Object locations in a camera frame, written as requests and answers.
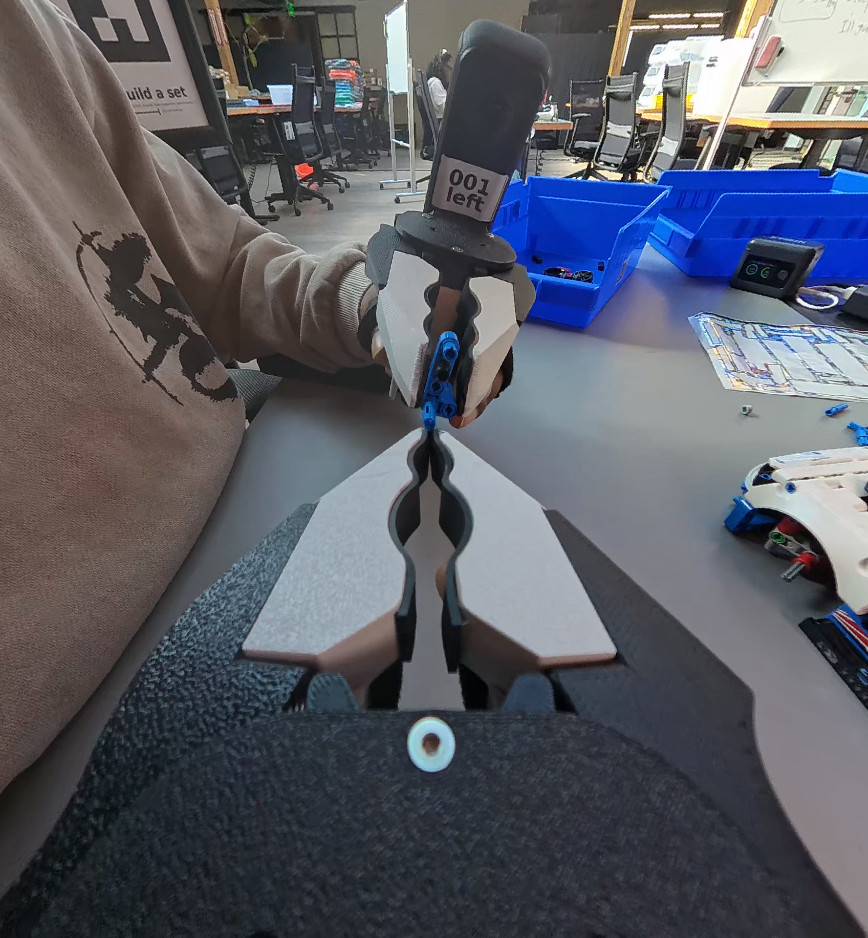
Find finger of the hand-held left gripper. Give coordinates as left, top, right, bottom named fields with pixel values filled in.
left=375, top=251, right=466, bottom=409
left=455, top=276, right=523, bottom=419

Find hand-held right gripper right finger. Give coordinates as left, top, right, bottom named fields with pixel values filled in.
left=433, top=428, right=618, bottom=706

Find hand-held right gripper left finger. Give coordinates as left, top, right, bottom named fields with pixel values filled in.
left=242, top=427, right=434, bottom=710

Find blue angled brick beam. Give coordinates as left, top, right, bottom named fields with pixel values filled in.
left=419, top=331, right=460, bottom=431

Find person's left forearm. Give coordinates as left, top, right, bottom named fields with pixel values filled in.
left=141, top=135, right=378, bottom=375

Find grey desk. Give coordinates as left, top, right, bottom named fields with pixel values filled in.
left=0, top=245, right=868, bottom=938

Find person's left hand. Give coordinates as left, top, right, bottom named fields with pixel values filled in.
left=369, top=327, right=516, bottom=432

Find black office chair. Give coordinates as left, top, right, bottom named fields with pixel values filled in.
left=265, top=64, right=350, bottom=217
left=564, top=73, right=644, bottom=183
left=643, top=62, right=693, bottom=184
left=412, top=69, right=441, bottom=168

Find black brick pieces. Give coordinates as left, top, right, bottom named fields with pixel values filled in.
left=533, top=256, right=607, bottom=284

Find stack of coloured cloths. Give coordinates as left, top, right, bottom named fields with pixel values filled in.
left=324, top=57, right=365, bottom=109

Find grey office chair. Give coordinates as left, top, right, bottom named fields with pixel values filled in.
left=225, top=366, right=282, bottom=422

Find stack of clear storage boxes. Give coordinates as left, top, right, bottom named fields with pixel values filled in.
left=647, top=40, right=754, bottom=111

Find wooden office table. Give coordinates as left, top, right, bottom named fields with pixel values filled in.
left=639, top=110, right=868, bottom=173

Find black power bank with display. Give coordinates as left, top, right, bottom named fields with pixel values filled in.
left=731, top=238, right=825, bottom=298

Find person's beige sweatshirt torso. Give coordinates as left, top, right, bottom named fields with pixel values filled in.
left=0, top=0, right=259, bottom=844

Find wide blue storage bin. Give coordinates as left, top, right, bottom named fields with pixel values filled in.
left=650, top=169, right=868, bottom=279

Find printed sticker sheet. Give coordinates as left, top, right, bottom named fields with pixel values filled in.
left=689, top=313, right=868, bottom=405

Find brick race car model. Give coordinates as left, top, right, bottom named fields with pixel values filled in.
left=723, top=443, right=868, bottom=756

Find framed black white marker sign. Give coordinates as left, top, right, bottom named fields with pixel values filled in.
left=53, top=0, right=233, bottom=151

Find large whiteboard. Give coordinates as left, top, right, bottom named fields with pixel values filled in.
left=742, top=0, right=868, bottom=89

